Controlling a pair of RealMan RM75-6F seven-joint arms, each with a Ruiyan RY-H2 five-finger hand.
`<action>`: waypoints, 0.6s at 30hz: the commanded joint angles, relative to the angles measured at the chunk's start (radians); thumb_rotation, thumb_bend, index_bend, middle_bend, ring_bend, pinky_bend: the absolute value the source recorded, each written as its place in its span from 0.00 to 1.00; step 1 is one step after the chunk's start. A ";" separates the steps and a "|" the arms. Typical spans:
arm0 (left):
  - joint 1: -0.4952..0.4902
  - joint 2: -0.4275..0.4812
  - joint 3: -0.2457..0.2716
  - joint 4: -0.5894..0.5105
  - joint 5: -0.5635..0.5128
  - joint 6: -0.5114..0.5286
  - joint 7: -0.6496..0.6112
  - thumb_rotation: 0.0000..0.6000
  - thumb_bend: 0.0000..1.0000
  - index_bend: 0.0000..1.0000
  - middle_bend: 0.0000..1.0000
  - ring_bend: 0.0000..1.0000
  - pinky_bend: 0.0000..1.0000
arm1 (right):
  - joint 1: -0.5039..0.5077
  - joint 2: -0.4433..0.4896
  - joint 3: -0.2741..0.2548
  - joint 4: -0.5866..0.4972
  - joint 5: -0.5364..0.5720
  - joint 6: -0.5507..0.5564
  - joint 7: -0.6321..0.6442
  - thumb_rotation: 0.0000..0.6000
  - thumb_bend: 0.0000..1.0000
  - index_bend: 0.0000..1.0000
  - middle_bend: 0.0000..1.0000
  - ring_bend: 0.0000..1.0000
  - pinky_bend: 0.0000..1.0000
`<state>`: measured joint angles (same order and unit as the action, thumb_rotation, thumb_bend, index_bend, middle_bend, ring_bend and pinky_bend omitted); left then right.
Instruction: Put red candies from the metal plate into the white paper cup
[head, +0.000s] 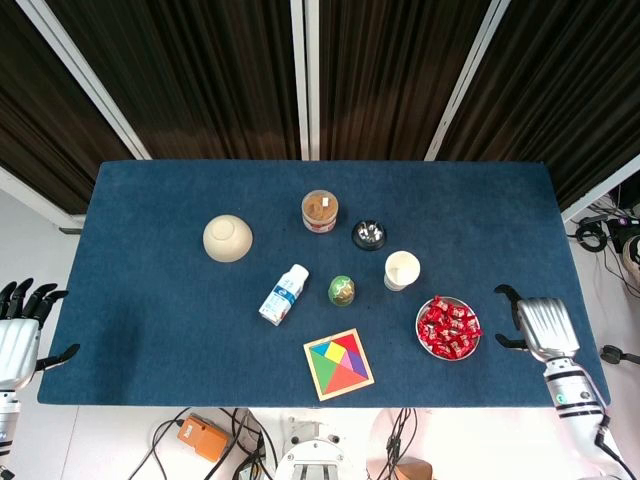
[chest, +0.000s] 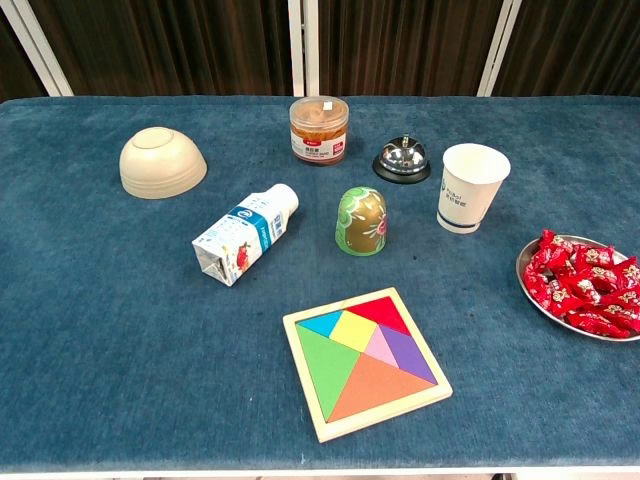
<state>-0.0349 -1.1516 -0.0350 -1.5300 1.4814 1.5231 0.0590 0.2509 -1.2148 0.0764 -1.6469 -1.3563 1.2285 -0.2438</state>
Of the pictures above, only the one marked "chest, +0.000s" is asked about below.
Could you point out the red tangram triangle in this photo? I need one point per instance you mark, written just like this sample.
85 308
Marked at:
385 315

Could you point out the dark brown curtain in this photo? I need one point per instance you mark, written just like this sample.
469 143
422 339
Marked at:
15 65
575 45
400 45
175 45

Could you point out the silver service bell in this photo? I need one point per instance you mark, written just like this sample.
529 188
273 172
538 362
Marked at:
402 157

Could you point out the white frame post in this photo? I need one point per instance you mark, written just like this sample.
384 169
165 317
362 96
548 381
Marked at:
500 50
42 50
312 50
296 50

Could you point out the blue velvet tablecloth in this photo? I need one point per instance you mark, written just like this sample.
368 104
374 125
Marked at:
100 300

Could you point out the wooden tangram tray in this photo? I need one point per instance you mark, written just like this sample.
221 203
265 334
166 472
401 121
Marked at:
385 411

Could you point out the beige upturned bowl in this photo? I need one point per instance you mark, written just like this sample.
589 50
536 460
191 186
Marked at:
160 165

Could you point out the purple tangram parallelogram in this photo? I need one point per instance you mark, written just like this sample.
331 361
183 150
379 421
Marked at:
407 355

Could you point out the cyan tangram triangle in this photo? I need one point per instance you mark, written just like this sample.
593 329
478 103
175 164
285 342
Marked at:
325 324

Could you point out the silver metal plate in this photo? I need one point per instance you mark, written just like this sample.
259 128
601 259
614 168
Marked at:
550 320

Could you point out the yellow tangram square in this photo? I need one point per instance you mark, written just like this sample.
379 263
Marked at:
354 331

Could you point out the clear plastic snack jar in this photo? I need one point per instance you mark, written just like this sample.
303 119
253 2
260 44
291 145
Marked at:
317 130

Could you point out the green gold nesting doll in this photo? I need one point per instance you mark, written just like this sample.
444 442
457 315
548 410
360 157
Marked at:
360 225

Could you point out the green tangram triangle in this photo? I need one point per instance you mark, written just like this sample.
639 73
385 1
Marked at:
325 370

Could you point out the white paper cup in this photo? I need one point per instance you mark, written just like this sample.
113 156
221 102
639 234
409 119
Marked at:
465 200

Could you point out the white blue milk carton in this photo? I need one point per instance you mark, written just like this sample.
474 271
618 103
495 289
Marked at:
245 235

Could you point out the orange tangram triangle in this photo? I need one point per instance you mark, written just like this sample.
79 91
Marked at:
375 390

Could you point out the pink tangram triangle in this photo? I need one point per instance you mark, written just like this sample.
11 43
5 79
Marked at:
380 350

